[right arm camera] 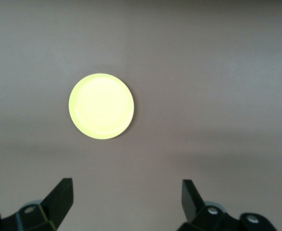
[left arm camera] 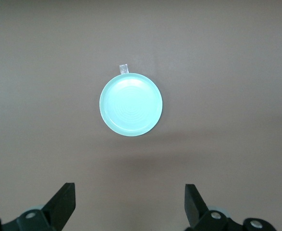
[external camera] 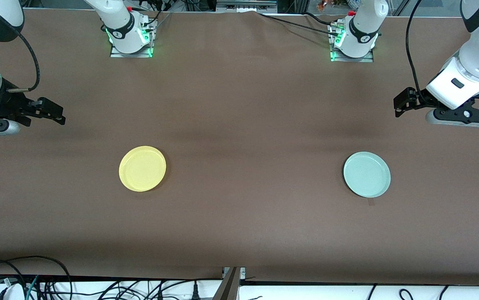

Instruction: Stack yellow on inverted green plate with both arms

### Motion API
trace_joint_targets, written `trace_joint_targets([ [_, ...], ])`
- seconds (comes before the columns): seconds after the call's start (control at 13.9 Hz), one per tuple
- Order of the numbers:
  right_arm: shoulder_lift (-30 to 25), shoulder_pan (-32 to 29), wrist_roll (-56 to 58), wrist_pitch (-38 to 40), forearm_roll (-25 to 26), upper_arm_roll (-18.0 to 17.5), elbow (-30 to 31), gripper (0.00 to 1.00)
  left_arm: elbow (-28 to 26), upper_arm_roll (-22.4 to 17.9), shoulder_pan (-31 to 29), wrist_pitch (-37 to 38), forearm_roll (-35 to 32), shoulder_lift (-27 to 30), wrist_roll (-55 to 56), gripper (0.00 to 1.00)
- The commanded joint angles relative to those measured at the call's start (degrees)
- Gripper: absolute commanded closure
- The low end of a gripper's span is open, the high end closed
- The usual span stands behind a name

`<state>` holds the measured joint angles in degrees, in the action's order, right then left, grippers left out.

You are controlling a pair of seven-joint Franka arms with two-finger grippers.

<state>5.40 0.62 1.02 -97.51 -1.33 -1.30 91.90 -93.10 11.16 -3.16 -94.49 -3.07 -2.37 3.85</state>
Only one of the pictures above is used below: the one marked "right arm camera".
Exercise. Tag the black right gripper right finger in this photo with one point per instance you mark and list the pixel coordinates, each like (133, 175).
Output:
(193, 204)

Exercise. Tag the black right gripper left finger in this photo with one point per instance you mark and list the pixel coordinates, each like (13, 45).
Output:
(55, 204)

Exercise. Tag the yellow round plate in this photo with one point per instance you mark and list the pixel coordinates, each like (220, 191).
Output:
(101, 106)

